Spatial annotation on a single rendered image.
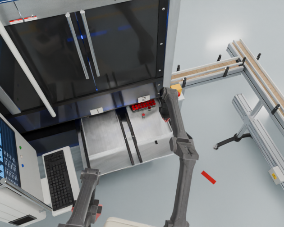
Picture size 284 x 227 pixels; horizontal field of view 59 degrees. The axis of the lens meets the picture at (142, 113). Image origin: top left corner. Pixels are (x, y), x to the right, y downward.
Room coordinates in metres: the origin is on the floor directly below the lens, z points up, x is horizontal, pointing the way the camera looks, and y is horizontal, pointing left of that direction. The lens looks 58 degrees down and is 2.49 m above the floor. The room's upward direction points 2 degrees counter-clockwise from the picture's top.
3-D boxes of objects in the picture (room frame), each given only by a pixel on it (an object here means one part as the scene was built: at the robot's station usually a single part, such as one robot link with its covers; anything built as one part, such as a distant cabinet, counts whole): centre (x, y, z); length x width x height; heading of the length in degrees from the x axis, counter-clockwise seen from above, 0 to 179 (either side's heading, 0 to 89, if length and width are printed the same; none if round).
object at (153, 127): (0.94, -0.04, 0.90); 0.34 x 0.26 x 0.04; 15
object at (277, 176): (0.60, -1.05, 0.50); 0.12 x 0.05 x 0.09; 15
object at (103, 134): (0.85, 0.29, 0.90); 0.34 x 0.26 x 0.04; 15
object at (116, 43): (1.02, 0.07, 1.51); 0.43 x 0.01 x 0.59; 105
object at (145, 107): (1.02, -0.02, 0.91); 0.18 x 0.02 x 0.05; 105
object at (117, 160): (0.83, 0.10, 0.87); 0.70 x 0.48 x 0.02; 105
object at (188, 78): (1.33, -0.49, 0.92); 0.69 x 0.16 x 0.16; 105
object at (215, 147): (1.13, -0.98, 0.07); 0.50 x 0.08 x 0.14; 105
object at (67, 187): (0.54, 0.58, 0.82); 0.40 x 0.14 x 0.02; 19
